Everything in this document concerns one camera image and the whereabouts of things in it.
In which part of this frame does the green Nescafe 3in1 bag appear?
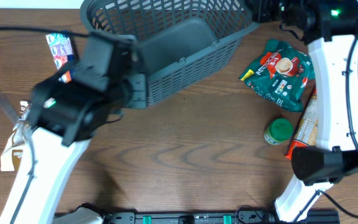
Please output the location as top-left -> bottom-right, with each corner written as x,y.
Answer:
239,39 -> 315,112

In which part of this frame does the grey plastic basket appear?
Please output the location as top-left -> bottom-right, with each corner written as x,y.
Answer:
80,0 -> 258,109

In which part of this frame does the green lidded jar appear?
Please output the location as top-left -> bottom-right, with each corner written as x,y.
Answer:
264,118 -> 293,145

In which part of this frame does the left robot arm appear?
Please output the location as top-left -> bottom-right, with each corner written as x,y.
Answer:
0,30 -> 139,223

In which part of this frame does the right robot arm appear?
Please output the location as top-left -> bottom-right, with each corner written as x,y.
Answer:
246,0 -> 358,223

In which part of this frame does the Kleenex tissue multipack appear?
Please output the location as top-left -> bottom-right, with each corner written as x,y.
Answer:
45,33 -> 76,70

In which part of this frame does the orange spaghetti packet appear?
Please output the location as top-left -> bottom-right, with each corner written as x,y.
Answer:
285,88 -> 318,159

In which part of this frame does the beige crumpled coffee bag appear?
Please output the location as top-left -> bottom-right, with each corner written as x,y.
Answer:
0,101 -> 32,172

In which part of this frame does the left black cable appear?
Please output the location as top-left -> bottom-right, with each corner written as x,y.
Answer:
0,26 -> 90,38

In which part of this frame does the black cable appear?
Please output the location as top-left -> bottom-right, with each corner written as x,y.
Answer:
318,0 -> 358,219
0,26 -> 90,38

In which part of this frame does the right black cable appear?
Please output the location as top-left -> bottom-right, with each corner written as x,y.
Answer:
318,0 -> 358,219

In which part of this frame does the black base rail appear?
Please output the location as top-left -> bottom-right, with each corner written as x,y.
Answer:
53,203 -> 341,224

